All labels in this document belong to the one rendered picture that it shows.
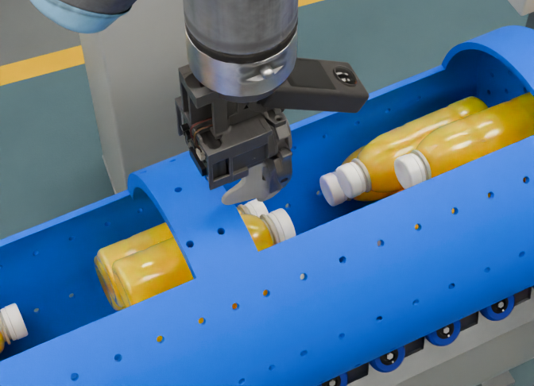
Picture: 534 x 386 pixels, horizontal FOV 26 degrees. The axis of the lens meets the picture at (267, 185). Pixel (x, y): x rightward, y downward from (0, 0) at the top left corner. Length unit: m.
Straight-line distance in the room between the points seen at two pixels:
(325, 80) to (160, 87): 1.08
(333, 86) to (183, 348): 0.28
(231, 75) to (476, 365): 0.66
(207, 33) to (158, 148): 1.35
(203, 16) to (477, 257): 0.45
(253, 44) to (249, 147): 0.14
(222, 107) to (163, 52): 1.06
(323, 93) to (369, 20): 1.95
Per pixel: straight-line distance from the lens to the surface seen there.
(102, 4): 0.99
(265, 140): 1.00
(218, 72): 0.91
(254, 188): 1.08
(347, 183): 1.30
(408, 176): 1.25
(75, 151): 2.72
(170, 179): 1.16
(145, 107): 2.12
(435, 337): 1.37
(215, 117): 0.98
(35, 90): 2.85
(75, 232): 1.30
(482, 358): 1.46
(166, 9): 1.95
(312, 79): 1.02
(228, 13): 0.86
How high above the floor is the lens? 2.17
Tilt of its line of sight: 56 degrees down
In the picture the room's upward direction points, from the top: straight up
